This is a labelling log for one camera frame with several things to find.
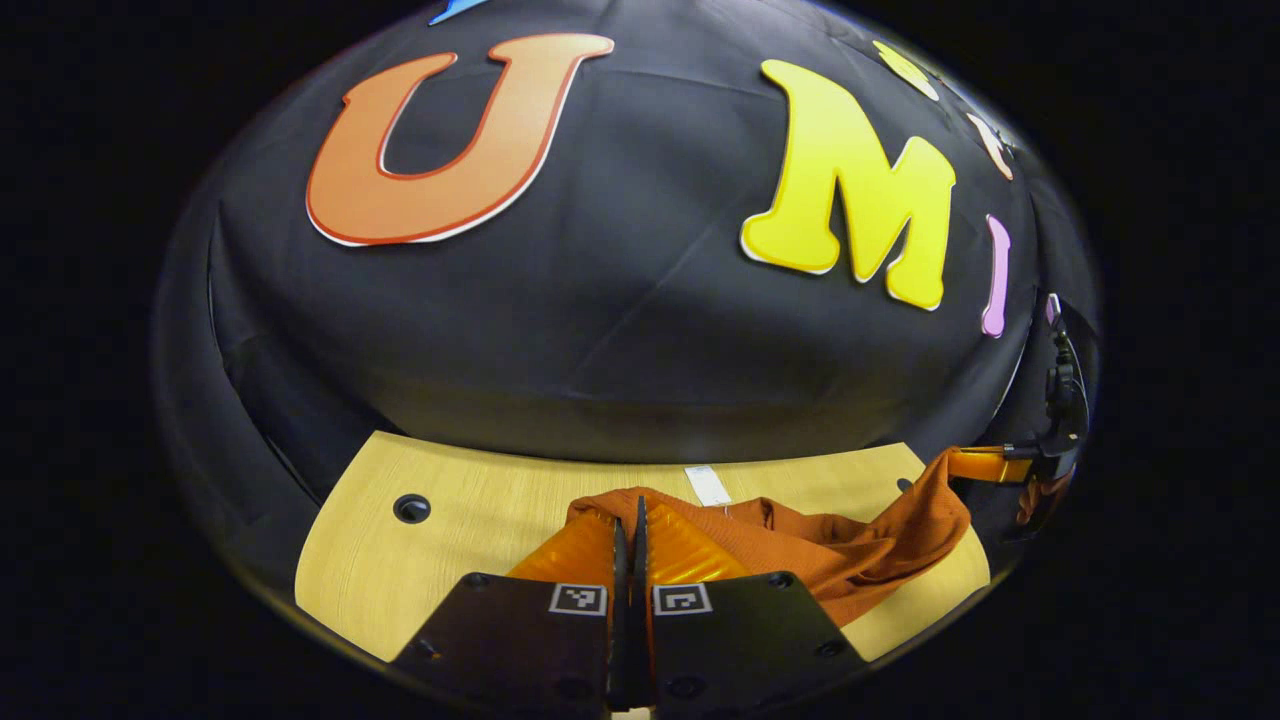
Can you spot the orange shirt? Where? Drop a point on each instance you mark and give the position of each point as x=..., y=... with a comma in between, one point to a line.
x=860, y=560

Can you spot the black backdrop cloth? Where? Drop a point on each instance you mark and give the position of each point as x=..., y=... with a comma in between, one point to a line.
x=600, y=330

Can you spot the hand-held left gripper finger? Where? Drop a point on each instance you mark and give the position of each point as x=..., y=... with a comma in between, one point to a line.
x=640, y=560
x=620, y=570

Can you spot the white label sticker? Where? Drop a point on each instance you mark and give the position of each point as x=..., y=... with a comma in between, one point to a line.
x=708, y=485

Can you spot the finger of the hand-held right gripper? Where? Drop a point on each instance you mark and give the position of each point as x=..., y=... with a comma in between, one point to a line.
x=985, y=465

